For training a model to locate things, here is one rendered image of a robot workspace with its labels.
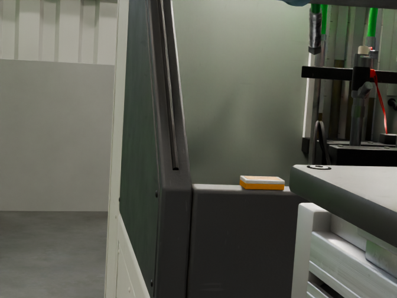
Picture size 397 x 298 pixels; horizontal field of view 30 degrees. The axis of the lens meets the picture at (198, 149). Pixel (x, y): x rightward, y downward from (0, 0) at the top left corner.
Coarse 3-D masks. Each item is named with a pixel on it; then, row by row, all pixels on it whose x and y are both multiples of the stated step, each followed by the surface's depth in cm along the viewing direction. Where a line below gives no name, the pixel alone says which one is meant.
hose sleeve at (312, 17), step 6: (312, 12) 104; (318, 12) 104; (312, 18) 105; (318, 18) 105; (312, 24) 106; (318, 24) 106; (312, 30) 108; (318, 30) 108; (312, 36) 109; (318, 36) 109; (312, 42) 110; (318, 42) 110
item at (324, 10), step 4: (312, 4) 103; (316, 4) 103; (320, 4) 103; (324, 4) 135; (312, 8) 104; (316, 8) 103; (320, 8) 104; (324, 8) 135; (316, 12) 104; (324, 12) 136; (324, 16) 136; (324, 20) 136; (324, 24) 136; (324, 28) 136; (324, 32) 136; (324, 36) 136
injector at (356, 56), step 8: (360, 64) 117; (368, 64) 117; (360, 72) 117; (368, 72) 117; (352, 80) 118; (360, 80) 117; (368, 80) 117; (352, 88) 118; (360, 88) 117; (368, 88) 115; (352, 96) 118; (360, 96) 117; (360, 104) 118; (352, 112) 119; (360, 112) 118; (352, 120) 119; (360, 120) 118; (352, 128) 119; (360, 128) 119; (352, 136) 119; (360, 136) 119; (352, 144) 119; (360, 144) 119
